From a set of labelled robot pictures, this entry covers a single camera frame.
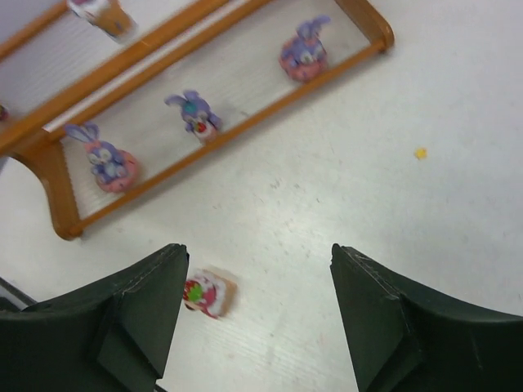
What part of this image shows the small purple bunny toy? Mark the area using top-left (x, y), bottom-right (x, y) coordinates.
top-left (164, 90), bottom-right (222, 145)

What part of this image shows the blue cupcake toy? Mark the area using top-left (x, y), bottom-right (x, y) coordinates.
top-left (66, 0), bottom-right (136, 42)

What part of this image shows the purple bunny sitting donut toy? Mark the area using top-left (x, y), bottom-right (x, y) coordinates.
top-left (64, 122), bottom-right (139, 194)

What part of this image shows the orange three-tier acrylic shelf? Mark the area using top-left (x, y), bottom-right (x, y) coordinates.
top-left (1, 1), bottom-right (395, 240)

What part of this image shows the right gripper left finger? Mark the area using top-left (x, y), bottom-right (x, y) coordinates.
top-left (1, 244), bottom-right (189, 391)

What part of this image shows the red strawberry cake toy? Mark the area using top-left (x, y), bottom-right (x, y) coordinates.
top-left (183, 266), bottom-right (238, 319)

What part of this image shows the tiny yellow star piece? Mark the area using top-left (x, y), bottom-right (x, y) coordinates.
top-left (414, 148), bottom-right (427, 160)

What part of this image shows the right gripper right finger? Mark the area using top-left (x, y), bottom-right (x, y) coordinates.
top-left (330, 244), bottom-right (522, 391)

